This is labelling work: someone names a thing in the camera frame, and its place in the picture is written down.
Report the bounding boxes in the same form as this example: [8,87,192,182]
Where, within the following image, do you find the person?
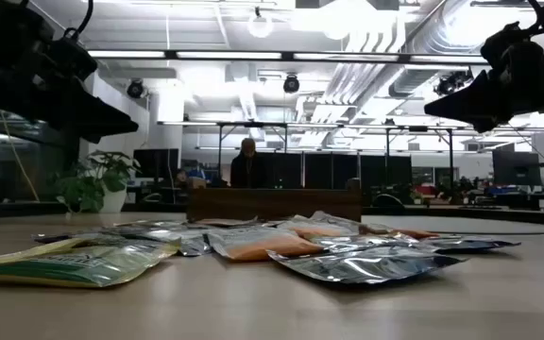
[229,137,269,189]

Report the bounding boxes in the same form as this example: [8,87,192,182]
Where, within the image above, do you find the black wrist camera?
[46,33,99,82]
[479,21,537,70]

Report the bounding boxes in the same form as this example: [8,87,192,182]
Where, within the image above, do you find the yellow cable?
[0,110,41,203]

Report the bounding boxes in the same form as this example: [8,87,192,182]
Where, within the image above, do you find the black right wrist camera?
[479,21,537,70]

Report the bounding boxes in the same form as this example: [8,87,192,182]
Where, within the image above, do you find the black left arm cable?
[61,0,95,42]

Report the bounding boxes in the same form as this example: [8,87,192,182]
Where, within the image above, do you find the black ceiling spotlight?
[433,67,475,97]
[282,74,301,94]
[127,78,146,100]

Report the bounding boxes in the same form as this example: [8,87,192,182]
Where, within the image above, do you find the black room divider panels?
[252,152,414,190]

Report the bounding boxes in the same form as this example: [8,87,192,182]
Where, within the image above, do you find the dark wooden tea organizer box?
[186,177,363,223]

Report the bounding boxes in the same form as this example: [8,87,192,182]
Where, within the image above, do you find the green potted plant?
[47,149,142,214]

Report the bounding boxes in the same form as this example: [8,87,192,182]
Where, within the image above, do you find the yellow green tea packet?
[0,235,182,289]

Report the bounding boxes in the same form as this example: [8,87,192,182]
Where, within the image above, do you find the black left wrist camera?
[46,33,99,82]

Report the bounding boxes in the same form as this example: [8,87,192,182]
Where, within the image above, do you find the long ceiling light strip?
[87,49,490,66]

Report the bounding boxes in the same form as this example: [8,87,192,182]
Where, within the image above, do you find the black monitor on arm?
[492,150,542,188]

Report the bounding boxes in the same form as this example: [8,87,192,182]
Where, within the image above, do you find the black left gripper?
[0,51,140,145]

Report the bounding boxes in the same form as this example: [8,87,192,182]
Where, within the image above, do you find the black computer monitor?
[133,148,180,179]

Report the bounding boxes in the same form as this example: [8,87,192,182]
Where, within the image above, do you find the dark green tea packet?
[30,225,214,258]

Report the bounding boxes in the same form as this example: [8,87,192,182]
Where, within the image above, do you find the round pendant lamp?
[246,7,275,40]

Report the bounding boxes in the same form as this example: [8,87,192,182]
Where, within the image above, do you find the large silver foil pouch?
[266,245,467,286]

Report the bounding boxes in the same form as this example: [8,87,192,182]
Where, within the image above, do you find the black metal rig frame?
[383,125,456,190]
[216,121,289,183]

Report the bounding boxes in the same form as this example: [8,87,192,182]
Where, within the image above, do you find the grey round mat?
[360,214,544,236]

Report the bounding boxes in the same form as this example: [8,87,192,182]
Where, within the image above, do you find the office desk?
[460,191,544,212]

